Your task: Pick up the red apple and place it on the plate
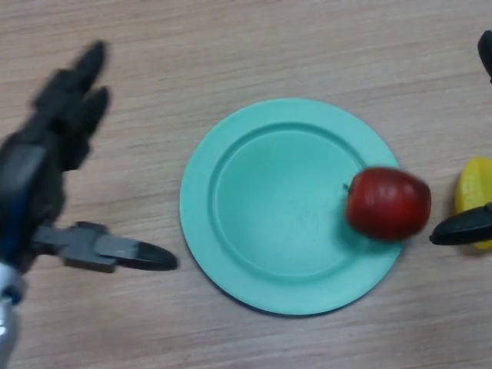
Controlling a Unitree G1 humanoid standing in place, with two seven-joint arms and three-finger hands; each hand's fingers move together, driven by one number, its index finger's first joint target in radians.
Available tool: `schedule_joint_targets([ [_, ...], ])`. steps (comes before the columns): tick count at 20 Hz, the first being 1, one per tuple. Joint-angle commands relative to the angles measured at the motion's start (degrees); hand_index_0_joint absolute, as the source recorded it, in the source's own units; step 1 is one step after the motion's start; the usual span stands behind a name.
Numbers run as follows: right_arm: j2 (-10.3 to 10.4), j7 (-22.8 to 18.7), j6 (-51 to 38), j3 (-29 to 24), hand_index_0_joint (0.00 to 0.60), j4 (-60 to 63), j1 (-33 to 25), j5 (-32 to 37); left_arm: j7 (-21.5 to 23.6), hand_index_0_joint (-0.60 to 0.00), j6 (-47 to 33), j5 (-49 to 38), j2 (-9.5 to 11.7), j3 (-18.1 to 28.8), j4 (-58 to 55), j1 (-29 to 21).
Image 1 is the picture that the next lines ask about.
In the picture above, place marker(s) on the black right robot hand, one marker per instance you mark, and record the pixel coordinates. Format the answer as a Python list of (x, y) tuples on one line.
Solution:
[(461, 228)]

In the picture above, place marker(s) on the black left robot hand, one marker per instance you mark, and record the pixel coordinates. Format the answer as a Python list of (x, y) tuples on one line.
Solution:
[(34, 173)]

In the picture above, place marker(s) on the red apple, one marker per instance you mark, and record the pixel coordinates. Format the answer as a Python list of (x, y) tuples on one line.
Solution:
[(388, 203)]

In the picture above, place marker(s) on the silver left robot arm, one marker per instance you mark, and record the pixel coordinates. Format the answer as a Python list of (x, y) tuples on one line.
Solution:
[(7, 319)]

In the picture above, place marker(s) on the green round plate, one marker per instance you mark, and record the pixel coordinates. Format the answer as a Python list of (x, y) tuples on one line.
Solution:
[(276, 215)]

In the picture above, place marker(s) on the yellow starfruit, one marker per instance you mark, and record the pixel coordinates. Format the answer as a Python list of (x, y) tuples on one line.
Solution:
[(474, 180)]

